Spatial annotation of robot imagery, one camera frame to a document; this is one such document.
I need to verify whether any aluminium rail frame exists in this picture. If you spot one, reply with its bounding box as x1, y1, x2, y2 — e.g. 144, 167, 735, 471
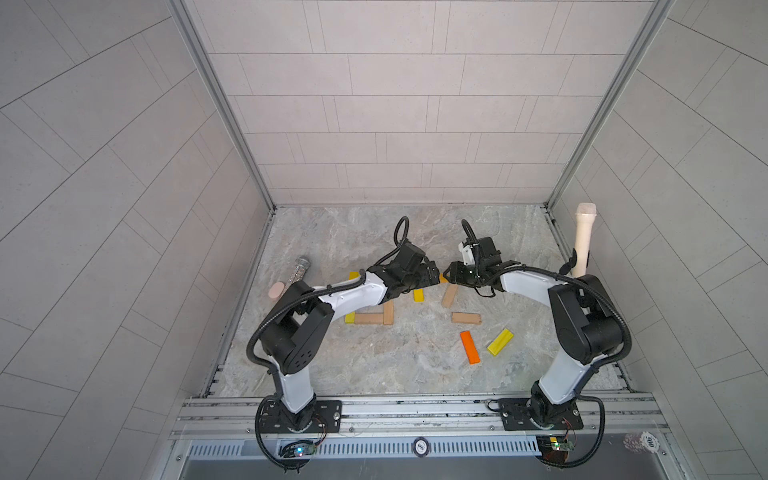
148, 390, 693, 479

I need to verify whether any right circuit board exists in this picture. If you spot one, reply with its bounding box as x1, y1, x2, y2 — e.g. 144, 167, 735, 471
536, 436, 575, 465

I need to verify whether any glitter silver microphone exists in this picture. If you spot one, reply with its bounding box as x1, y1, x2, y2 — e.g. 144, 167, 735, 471
286, 256, 311, 286

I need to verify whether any round sticker on rail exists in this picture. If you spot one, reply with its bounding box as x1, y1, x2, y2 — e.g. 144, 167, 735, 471
412, 437, 431, 458

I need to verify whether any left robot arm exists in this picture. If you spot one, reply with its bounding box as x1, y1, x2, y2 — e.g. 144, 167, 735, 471
245, 240, 440, 432

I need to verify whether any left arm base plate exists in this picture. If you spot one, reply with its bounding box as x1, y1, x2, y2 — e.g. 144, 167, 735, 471
256, 399, 342, 434

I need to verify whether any left circuit board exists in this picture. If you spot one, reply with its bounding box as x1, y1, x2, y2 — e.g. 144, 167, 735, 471
279, 440, 318, 459

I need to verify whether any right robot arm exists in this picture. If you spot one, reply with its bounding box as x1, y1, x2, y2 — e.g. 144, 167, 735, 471
443, 221, 632, 469

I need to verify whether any circuit board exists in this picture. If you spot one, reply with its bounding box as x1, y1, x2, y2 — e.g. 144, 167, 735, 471
536, 436, 575, 465
279, 440, 318, 459

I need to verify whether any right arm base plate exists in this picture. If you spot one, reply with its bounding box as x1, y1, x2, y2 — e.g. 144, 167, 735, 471
498, 397, 584, 431

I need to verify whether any tan wood block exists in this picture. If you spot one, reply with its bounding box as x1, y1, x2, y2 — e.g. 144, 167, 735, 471
354, 313, 384, 325
451, 312, 482, 325
441, 284, 459, 309
383, 300, 394, 326

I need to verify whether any red orange block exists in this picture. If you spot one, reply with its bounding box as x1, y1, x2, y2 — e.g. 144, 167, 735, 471
460, 331, 481, 365

